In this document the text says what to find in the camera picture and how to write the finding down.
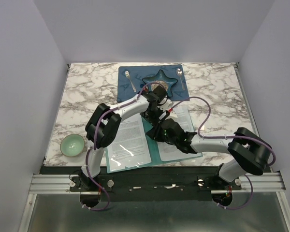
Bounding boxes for printed paper sheets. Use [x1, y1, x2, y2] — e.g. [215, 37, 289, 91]
[157, 105, 200, 162]

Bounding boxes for teal plastic folder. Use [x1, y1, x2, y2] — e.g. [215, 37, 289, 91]
[106, 106, 203, 174]

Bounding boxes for single printed paper sheet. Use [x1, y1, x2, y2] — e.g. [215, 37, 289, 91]
[106, 115, 152, 173]

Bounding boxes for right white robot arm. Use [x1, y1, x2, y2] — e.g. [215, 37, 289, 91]
[146, 118, 274, 189]

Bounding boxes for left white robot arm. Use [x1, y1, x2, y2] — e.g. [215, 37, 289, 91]
[81, 84, 167, 191]

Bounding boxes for blue star-shaped dish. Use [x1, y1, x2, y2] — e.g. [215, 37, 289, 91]
[142, 69, 178, 97]

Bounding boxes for blue placemat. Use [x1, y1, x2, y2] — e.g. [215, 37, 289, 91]
[117, 64, 189, 102]

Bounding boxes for silver spoon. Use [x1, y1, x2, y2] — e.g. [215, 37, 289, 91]
[176, 68, 186, 91]

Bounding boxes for silver fork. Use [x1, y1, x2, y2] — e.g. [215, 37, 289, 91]
[125, 71, 137, 93]

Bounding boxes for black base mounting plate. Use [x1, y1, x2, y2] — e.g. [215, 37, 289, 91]
[40, 165, 273, 203]

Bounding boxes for green floral bowl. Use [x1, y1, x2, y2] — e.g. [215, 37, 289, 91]
[60, 134, 85, 157]

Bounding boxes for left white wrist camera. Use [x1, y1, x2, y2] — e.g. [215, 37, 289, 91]
[160, 100, 174, 112]

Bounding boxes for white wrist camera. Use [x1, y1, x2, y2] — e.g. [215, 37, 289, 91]
[161, 109, 178, 120]
[160, 100, 174, 112]

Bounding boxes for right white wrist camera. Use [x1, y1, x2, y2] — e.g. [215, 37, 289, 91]
[161, 109, 178, 120]

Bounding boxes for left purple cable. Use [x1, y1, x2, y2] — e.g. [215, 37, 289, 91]
[81, 82, 171, 211]

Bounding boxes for aluminium frame rail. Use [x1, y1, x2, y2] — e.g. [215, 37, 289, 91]
[19, 173, 290, 232]

